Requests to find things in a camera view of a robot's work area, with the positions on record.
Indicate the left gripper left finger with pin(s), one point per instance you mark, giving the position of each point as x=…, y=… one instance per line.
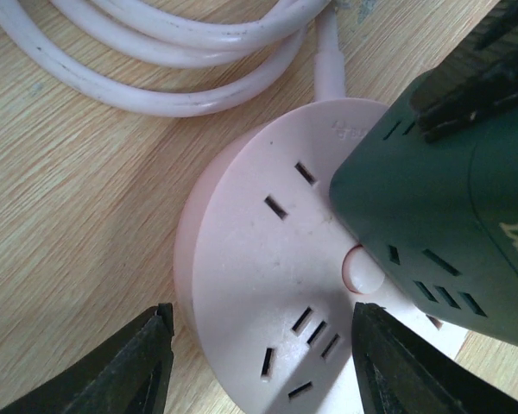
x=127, y=373

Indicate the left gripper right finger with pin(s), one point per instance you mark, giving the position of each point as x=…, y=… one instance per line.
x=399, y=372

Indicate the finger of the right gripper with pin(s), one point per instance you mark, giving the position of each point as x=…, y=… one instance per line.
x=476, y=81

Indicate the pink round socket hub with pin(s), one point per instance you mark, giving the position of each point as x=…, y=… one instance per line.
x=258, y=262

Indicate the green printed cube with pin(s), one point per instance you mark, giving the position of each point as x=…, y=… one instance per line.
x=441, y=217

